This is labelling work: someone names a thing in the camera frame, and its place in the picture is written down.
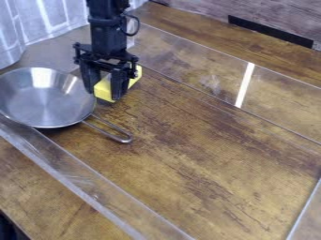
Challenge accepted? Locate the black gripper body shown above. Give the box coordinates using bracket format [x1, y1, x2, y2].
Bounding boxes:
[72, 15, 141, 74]

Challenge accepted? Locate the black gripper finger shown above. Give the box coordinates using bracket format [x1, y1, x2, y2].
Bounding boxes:
[110, 67, 137, 100]
[81, 61, 102, 94]

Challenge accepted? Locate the yellow butter box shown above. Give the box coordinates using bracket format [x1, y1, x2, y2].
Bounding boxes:
[94, 66, 144, 103]

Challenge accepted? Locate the silver metal pan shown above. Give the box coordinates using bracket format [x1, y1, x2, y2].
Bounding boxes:
[0, 67, 133, 143]

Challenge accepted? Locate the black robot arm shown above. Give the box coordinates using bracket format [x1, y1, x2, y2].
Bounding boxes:
[73, 0, 141, 100]

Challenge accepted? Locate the clear acrylic back barrier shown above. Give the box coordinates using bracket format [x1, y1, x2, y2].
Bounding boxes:
[130, 23, 321, 143]

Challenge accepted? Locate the clear acrylic barrier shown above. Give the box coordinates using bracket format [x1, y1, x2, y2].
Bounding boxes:
[130, 23, 321, 143]
[0, 117, 195, 240]

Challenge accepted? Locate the black strip on table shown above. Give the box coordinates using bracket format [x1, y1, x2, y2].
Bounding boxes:
[229, 15, 314, 49]

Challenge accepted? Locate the clear acrylic front barrier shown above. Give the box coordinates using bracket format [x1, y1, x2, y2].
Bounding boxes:
[0, 117, 195, 240]

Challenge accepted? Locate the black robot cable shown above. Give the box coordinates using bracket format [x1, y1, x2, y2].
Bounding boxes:
[121, 12, 142, 38]

